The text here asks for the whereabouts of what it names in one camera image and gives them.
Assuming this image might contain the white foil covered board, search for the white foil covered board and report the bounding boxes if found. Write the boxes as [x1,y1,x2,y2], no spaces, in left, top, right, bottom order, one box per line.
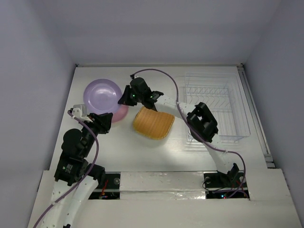
[119,171,206,200]

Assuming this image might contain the square woven orange tray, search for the square woven orange tray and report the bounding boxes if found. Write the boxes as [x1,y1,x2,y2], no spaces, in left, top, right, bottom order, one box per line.
[133,107,175,140]

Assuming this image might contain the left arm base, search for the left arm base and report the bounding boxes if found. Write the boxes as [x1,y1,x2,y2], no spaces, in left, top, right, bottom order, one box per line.
[89,172,121,200]

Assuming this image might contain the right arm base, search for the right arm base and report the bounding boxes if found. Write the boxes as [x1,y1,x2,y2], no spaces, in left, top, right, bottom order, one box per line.
[202,163,249,199]

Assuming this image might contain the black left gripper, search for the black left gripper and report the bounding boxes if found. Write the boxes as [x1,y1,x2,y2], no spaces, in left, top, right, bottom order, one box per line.
[80,111,113,156]

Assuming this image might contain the purple plate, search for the purple plate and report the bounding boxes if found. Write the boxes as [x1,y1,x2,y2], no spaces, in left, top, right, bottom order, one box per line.
[83,79,122,114]

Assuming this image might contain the white wire dish rack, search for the white wire dish rack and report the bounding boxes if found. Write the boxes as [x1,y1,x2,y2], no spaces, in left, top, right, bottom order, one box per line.
[184,72,251,143]

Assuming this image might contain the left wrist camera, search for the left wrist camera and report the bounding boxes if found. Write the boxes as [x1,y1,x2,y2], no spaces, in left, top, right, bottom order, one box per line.
[67,104,90,122]

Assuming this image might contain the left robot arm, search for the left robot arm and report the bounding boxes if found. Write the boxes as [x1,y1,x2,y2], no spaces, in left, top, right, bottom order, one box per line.
[34,108,113,228]

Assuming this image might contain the pink round plate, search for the pink round plate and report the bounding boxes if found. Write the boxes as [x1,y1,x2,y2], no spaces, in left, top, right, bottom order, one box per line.
[112,105,129,123]

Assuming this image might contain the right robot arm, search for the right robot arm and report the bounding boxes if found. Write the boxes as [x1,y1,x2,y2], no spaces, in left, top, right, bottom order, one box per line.
[118,77,236,186]

